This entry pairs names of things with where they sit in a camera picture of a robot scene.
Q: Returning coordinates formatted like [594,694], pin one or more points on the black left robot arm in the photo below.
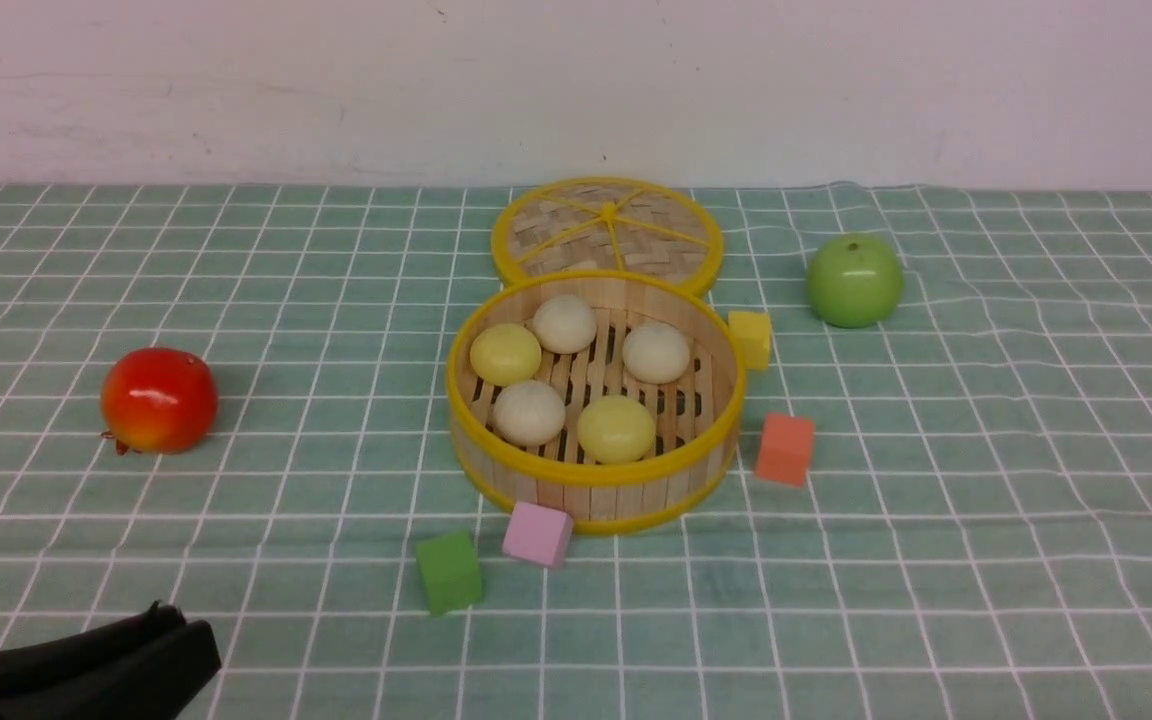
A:
[149,666]

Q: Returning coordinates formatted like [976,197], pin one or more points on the green cube block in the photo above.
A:
[450,572]

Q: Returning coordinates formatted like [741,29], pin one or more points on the yellow bun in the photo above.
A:
[505,354]
[616,429]

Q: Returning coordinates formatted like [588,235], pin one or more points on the woven bamboo steamer lid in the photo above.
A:
[608,223]

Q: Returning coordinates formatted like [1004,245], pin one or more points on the white bun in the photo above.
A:
[565,324]
[656,353]
[529,414]

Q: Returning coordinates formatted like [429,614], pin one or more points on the green apple toy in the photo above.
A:
[854,280]

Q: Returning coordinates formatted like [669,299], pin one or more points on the green checkered tablecloth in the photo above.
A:
[973,541]

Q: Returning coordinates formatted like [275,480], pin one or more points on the orange cube block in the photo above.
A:
[785,449]

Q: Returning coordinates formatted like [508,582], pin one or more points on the bamboo steamer tray yellow rim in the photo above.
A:
[697,418]

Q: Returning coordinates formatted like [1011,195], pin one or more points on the yellow cube block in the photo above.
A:
[753,337]

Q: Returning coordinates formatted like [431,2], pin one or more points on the pink cube block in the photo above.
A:
[538,535]

